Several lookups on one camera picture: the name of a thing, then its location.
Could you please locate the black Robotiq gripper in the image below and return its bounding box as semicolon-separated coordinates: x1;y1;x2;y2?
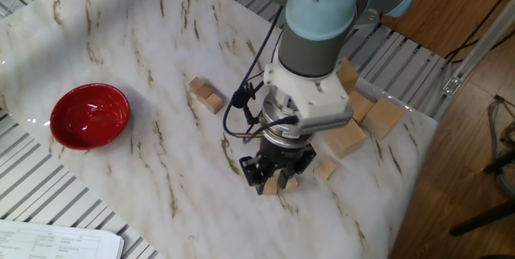
238;136;318;196

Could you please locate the large wooden cube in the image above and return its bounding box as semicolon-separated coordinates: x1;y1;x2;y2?
323;117;368;159
336;57;360;95
348;91;374;125
360;97;406;142

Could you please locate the white printed paper stack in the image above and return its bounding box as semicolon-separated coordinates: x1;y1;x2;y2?
0;219;125;259

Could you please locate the white marble pattern board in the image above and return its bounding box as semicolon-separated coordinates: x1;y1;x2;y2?
0;0;439;259

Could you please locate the red bowl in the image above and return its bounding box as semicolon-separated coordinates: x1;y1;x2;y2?
49;83;131;151

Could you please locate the black chair base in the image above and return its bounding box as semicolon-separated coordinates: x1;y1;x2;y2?
448;150;515;238

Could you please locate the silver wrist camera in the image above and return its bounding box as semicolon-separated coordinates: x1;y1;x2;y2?
297;105;355;134

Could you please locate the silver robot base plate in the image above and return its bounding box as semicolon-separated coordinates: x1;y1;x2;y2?
353;7;381;27

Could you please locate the grey cable bundle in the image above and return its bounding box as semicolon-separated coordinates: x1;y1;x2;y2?
487;94;515;199

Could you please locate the aluminium frame profile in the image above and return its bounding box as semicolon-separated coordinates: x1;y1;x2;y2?
433;0;515;122

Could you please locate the black floor cable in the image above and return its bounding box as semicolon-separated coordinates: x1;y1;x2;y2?
444;0;515;65

